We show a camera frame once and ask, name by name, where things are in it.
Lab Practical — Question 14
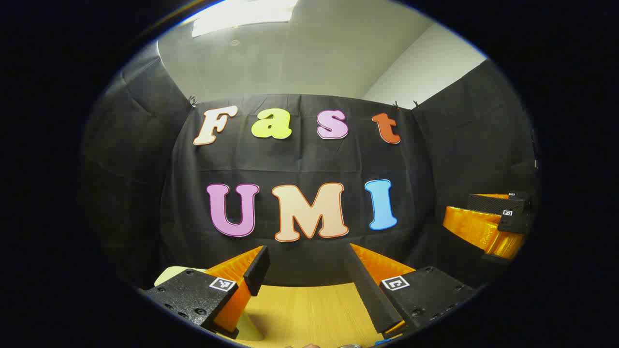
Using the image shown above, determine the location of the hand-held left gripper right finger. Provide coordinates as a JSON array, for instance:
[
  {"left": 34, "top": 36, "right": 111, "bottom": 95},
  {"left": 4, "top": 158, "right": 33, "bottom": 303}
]
[{"left": 346, "top": 243, "right": 478, "bottom": 340}]

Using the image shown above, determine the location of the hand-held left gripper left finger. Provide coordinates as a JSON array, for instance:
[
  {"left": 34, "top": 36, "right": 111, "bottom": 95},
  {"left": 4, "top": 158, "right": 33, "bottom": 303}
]
[{"left": 143, "top": 245, "right": 270, "bottom": 340}]

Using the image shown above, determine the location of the light green garbage bin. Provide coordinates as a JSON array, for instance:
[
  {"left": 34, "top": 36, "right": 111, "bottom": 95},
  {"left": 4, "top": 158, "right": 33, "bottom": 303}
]
[{"left": 154, "top": 266, "right": 264, "bottom": 342}]

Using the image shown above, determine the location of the black backdrop cloth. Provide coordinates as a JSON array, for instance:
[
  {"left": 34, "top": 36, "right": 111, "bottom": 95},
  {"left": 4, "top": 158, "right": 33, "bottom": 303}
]
[{"left": 80, "top": 53, "right": 540, "bottom": 290}]

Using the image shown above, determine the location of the ceiling light panel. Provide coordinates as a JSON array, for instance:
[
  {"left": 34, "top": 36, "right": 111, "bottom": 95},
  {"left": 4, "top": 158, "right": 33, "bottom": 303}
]
[{"left": 192, "top": 0, "right": 299, "bottom": 38}]

